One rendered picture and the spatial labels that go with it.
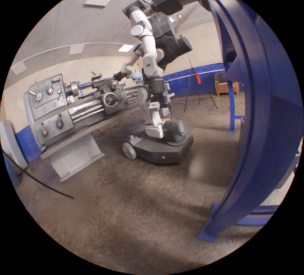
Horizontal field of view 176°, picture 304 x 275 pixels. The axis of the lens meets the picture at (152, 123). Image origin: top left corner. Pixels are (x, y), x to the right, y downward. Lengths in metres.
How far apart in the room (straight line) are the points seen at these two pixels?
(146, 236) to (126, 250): 0.15
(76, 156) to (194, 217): 1.38
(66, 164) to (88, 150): 0.39
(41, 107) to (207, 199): 1.80
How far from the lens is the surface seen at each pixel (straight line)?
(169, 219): 0.65
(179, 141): 0.81
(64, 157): 1.46
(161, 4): 0.39
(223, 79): 4.30
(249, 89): 0.19
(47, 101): 1.47
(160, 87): 0.49
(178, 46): 0.67
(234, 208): 0.24
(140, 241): 0.67
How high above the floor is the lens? 0.62
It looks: 17 degrees down
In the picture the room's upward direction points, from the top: 16 degrees counter-clockwise
